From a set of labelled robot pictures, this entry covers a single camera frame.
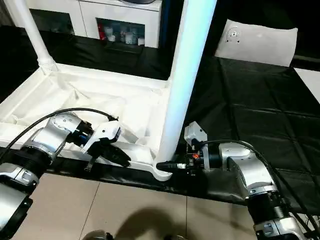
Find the grey bag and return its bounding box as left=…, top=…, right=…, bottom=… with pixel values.
left=125, top=0, right=162, bottom=5

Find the white plastic table leg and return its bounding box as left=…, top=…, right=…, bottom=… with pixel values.
left=4, top=0, right=59, bottom=76
left=154, top=0, right=219, bottom=174

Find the black cabinet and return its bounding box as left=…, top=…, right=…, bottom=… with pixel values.
left=159, top=0, right=320, bottom=61

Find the white flat panel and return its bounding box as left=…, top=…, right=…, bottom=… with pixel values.
left=214, top=19, right=300, bottom=68

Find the white glass-door cabinet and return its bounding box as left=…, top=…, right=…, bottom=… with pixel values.
left=24, top=0, right=164, bottom=50

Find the black work mat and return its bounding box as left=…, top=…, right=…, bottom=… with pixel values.
left=0, top=25, right=320, bottom=205

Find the white sheet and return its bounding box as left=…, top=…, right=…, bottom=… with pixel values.
left=292, top=67, right=320, bottom=102

